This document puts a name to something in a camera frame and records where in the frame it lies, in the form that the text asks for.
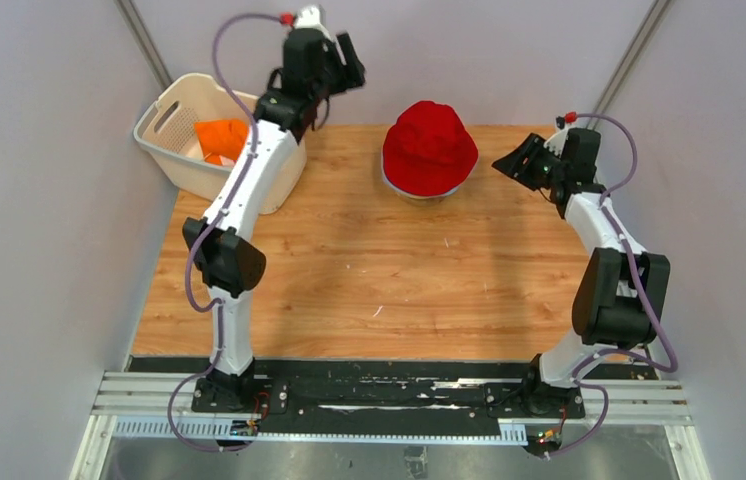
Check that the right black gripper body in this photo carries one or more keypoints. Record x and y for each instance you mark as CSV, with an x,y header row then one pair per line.
x,y
550,168

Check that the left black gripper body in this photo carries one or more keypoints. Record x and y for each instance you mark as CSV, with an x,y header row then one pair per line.
x,y
334,78

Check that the red bucket hat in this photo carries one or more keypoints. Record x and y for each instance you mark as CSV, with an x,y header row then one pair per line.
x,y
428,151

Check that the wooden hat stand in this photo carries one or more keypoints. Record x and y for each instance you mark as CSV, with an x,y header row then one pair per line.
x,y
426,200

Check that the orange bucket hat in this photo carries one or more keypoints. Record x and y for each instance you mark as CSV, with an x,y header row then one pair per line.
x,y
221,141

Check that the purple bucket hat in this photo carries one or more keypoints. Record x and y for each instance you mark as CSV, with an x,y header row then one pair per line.
x,y
402,193

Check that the white plastic basket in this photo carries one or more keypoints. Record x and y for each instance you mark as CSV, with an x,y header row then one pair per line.
x,y
167,131

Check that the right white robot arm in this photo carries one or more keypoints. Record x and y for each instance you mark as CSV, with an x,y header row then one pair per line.
x,y
622,292

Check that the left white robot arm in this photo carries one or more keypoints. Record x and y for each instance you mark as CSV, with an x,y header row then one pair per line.
x,y
219,242

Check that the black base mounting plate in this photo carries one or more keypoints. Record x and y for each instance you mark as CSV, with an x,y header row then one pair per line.
x,y
367,398

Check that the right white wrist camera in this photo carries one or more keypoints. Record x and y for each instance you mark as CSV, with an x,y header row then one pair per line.
x,y
556,142

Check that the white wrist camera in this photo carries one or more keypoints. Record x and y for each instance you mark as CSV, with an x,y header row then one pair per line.
x,y
311,17
556,142

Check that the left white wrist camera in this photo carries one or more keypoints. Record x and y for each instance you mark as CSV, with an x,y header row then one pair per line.
x,y
311,17

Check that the aluminium frame rail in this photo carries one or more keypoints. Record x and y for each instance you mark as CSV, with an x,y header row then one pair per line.
x,y
144,405

